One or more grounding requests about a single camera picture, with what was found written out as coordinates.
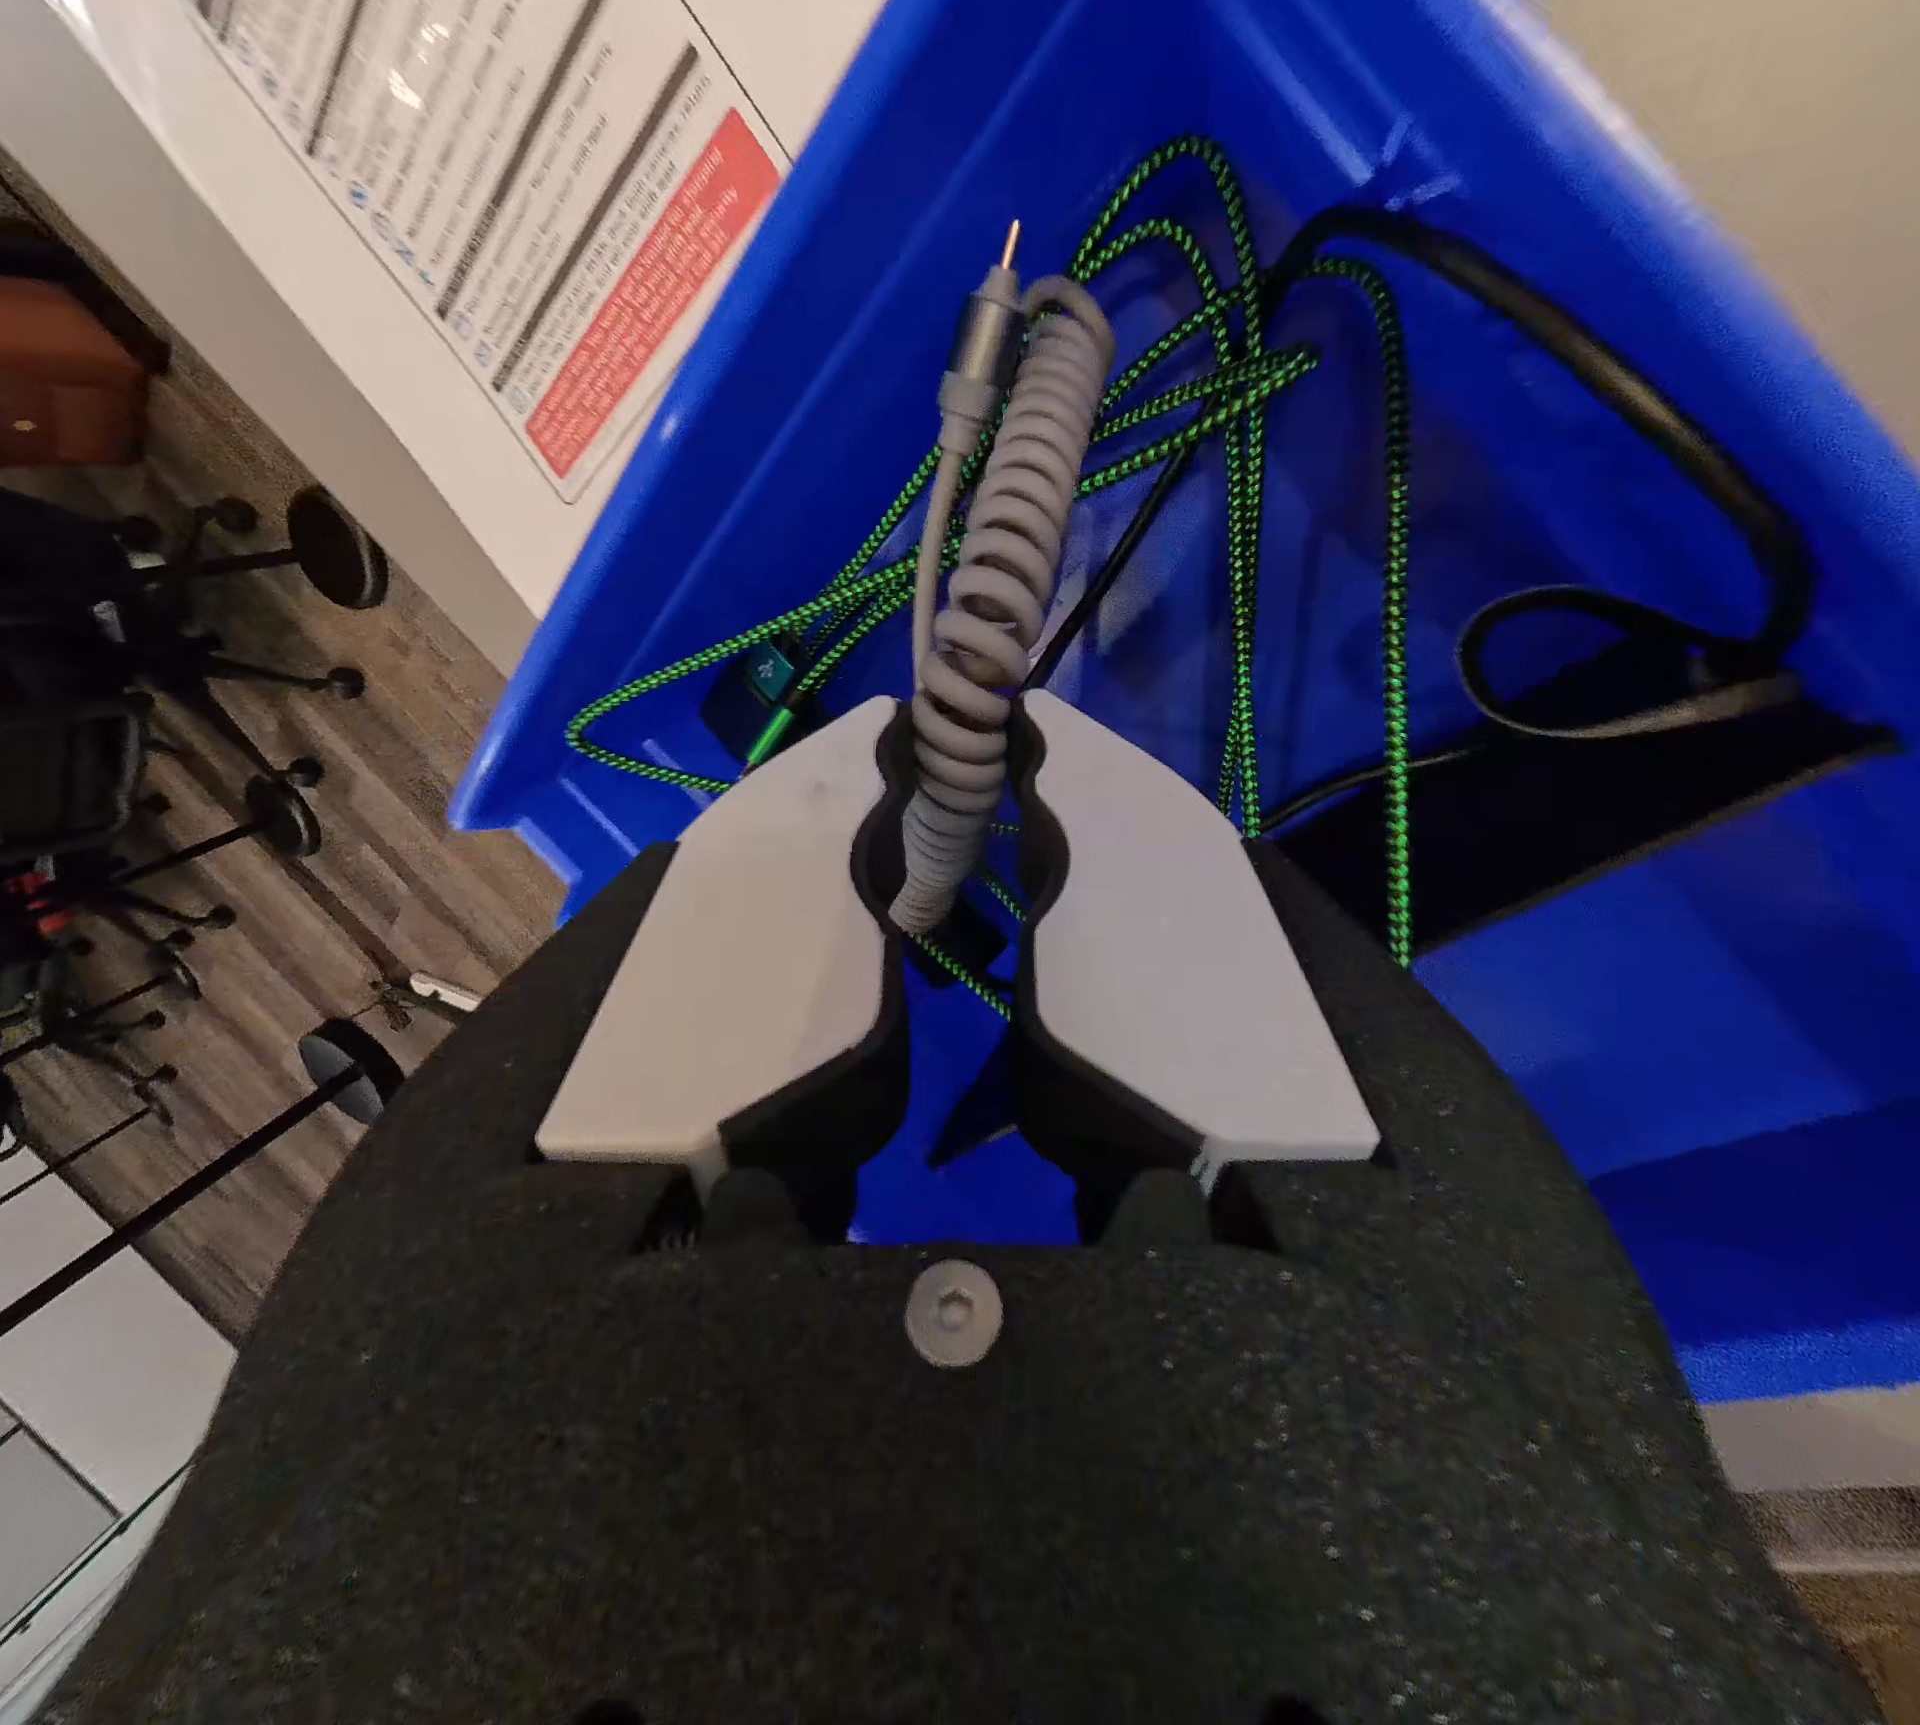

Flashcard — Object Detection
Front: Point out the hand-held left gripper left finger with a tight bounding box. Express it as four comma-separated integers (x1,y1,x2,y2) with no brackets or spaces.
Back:
531,691,909,1195

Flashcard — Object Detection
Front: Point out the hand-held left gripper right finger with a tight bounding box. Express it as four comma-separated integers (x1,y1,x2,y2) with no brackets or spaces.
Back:
1007,689,1381,1195

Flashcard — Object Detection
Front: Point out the white cable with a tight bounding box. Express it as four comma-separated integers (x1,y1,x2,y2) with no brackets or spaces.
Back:
887,221,1115,935

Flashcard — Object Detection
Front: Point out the blue plastic bin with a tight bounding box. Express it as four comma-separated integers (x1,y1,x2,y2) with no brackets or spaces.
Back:
449,0,1920,1404

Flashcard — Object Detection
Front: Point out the grey desk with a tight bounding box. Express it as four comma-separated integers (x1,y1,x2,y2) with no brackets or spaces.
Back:
0,0,1920,1502

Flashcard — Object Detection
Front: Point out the black office chair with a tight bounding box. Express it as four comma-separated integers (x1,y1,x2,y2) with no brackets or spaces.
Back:
0,486,392,1126

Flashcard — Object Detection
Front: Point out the paper sheet red label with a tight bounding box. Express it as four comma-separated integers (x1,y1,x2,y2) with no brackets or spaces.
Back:
30,0,909,616

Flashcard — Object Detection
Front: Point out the green braided cable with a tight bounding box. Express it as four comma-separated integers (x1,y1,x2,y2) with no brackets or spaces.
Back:
565,138,1415,1007

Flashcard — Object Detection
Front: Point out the thick black cable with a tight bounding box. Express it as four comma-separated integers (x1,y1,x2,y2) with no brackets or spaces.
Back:
1252,206,1809,744

